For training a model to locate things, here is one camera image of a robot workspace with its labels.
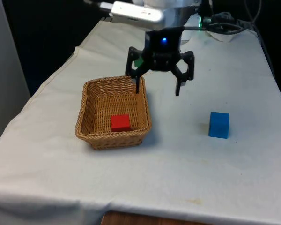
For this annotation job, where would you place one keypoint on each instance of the red cube block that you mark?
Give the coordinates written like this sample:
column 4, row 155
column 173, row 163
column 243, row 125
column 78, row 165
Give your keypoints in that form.
column 120, row 123

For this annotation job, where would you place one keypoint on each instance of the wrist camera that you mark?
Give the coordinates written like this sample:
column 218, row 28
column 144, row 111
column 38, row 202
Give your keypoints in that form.
column 135, row 12

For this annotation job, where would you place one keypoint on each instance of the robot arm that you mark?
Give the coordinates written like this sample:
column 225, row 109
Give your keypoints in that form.
column 173, row 9

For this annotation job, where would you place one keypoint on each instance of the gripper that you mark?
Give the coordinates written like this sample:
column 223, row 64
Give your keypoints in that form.
column 165, row 54

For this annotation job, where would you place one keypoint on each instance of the wicker basket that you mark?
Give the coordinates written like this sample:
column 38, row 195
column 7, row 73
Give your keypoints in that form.
column 96, row 140

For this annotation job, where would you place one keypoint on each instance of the blue cube block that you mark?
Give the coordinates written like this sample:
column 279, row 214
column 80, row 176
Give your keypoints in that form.
column 219, row 125

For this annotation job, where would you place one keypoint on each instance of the green cube block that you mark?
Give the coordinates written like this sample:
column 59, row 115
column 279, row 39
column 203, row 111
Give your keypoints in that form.
column 138, row 62

